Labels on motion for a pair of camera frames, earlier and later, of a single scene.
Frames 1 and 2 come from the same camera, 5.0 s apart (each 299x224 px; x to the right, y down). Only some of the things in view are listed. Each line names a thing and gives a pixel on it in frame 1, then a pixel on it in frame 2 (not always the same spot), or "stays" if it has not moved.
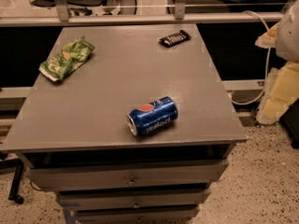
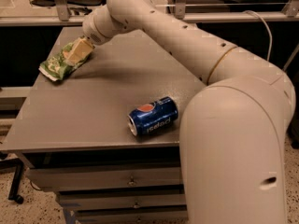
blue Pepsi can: x=151 y=116 stays
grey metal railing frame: x=60 y=13 stays
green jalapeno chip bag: x=71 y=56 stays
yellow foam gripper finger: x=268 y=39 -> x=80 y=49
